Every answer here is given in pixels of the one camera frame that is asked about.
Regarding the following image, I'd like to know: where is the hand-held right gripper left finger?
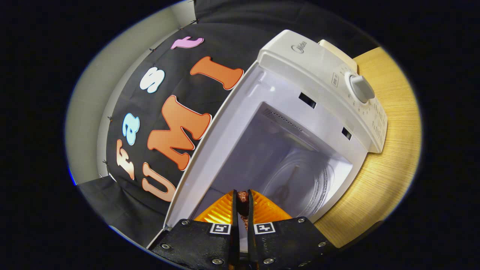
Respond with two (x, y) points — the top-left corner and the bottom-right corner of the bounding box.
(150, 189), (239, 270)

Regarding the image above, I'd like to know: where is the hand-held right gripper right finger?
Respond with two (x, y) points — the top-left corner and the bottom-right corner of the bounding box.
(247, 189), (338, 270)

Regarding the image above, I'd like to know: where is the red meat slice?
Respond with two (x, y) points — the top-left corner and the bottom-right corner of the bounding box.
(237, 190), (250, 230)

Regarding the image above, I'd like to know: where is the glass turntable plate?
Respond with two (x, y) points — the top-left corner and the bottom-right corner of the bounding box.
(262, 154), (335, 220)

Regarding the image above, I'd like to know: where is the white microwave oven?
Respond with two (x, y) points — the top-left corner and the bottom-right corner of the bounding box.
(146, 29), (389, 250)

